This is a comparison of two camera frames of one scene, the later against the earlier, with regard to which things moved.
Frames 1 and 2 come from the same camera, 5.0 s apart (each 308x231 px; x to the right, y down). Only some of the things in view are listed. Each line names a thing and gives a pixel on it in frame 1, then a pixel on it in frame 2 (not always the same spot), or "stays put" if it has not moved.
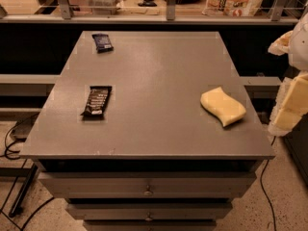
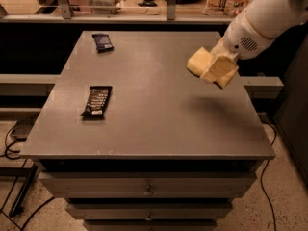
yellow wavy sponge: (219, 105) → (197, 64)
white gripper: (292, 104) → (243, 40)
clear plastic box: (105, 0) stays put
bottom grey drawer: (150, 224) stays put
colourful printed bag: (234, 1) stays put
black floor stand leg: (16, 207) stays put
